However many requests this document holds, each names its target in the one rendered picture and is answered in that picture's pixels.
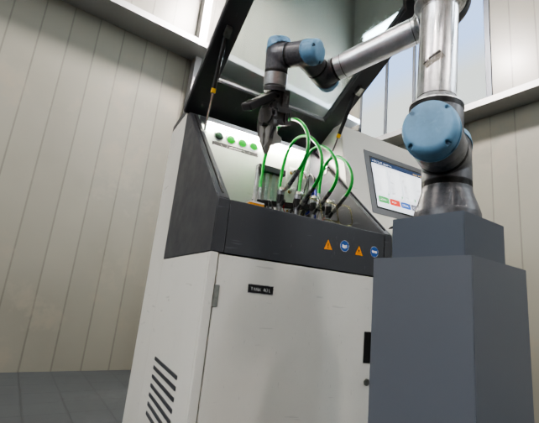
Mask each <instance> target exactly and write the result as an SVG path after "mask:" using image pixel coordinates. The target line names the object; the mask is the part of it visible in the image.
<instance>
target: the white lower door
mask: <svg viewBox="0 0 539 423"><path fill-rule="evenodd" d="M372 299H373V277H367V276H362V275H356V274H345V273H340V272H334V271H329V270H323V269H313V268H307V267H301V266H296V265H290V264H280V263H275V262H269V261H264V260H257V259H252V258H242V257H236V256H231V255H225V254H219V255H218V257H217V269H216V276H215V283H214V289H213V295H212V308H211V314H210V321H209V327H208V333H207V345H206V352H205V358H204V365H203V371H202V378H201V390H200V397H199V403H198V410H197V416H196V423H368V413H369V368H370V345H371V321H372Z"/></svg>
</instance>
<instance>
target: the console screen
mask: <svg viewBox="0 0 539 423"><path fill-rule="evenodd" d="M364 160H365V165H366V171H367V177H368V183H369V194H370V199H371V205H372V211H373V213H377V214H380V215H384V216H387V217H393V218H396V219H401V218H407V217H414V211H415V210H416V206H417V203H418V201H419V198H420V195H421V170H420V169H417V168H415V167H413V166H410V165H408V164H403V163H401V162H399V161H396V160H393V159H390V158H387V157H384V156H382V155H379V154H376V153H373V152H370V151H368V150H366V149H364Z"/></svg>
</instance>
